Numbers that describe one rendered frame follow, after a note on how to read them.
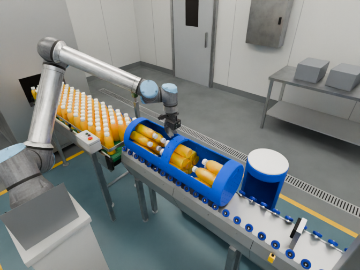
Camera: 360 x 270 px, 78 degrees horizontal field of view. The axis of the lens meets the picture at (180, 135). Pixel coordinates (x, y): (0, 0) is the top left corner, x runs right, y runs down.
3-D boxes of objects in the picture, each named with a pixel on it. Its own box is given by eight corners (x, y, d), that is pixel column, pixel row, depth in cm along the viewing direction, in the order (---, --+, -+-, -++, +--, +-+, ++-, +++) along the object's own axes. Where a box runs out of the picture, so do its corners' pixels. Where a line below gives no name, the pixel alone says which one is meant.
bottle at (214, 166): (227, 180, 128) (201, 166, 139) (230, 182, 134) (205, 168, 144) (233, 170, 129) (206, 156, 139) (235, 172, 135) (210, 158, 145)
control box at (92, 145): (91, 154, 176) (88, 144, 170) (78, 144, 186) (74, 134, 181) (102, 148, 182) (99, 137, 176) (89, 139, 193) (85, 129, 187)
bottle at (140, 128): (142, 128, 182) (158, 136, 171) (135, 133, 178) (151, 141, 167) (140, 121, 177) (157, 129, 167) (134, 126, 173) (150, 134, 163)
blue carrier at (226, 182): (216, 216, 132) (223, 179, 117) (124, 155, 180) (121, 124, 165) (239, 190, 151) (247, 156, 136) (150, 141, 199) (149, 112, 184)
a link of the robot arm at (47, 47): (32, 24, 108) (162, 81, 114) (44, 36, 120) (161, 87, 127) (22, 46, 107) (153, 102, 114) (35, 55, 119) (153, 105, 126)
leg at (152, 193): (155, 215, 245) (149, 173, 209) (151, 211, 248) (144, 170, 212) (158, 211, 249) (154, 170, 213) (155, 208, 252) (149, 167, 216)
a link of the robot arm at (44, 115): (8, 175, 115) (37, 36, 119) (27, 171, 133) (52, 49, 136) (39, 180, 117) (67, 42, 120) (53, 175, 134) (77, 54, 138)
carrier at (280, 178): (231, 217, 223) (235, 245, 200) (244, 148, 173) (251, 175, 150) (260, 218, 222) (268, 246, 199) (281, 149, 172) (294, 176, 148)
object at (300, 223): (292, 250, 118) (301, 233, 109) (285, 245, 120) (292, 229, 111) (299, 236, 124) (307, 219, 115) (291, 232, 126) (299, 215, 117)
